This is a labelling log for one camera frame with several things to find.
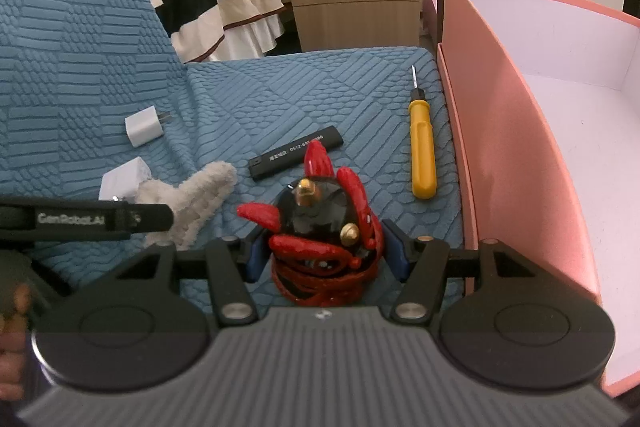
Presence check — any white fluffy plush toy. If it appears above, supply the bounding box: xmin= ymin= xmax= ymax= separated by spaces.
xmin=136 ymin=161 xmax=238 ymax=251

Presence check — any red lion dance figurine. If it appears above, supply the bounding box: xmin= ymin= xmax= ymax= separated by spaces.
xmin=236 ymin=140 xmax=384 ymax=307

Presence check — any white usb charger plug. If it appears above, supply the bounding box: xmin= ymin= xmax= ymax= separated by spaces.
xmin=99 ymin=157 xmax=152 ymax=202

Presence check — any person's left hand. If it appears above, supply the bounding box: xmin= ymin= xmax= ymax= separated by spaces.
xmin=0 ymin=284 xmax=32 ymax=402

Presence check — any black rectangular lighter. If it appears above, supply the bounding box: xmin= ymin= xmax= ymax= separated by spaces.
xmin=248 ymin=126 xmax=344 ymax=181

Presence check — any blue textured sofa chair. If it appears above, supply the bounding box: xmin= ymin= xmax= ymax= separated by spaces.
xmin=0 ymin=0 xmax=467 ymax=313

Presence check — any pink open storage box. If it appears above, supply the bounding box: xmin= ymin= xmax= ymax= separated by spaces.
xmin=437 ymin=0 xmax=639 ymax=397

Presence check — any yellow handled screwdriver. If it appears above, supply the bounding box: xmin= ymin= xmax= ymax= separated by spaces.
xmin=408 ymin=66 xmax=437 ymax=199

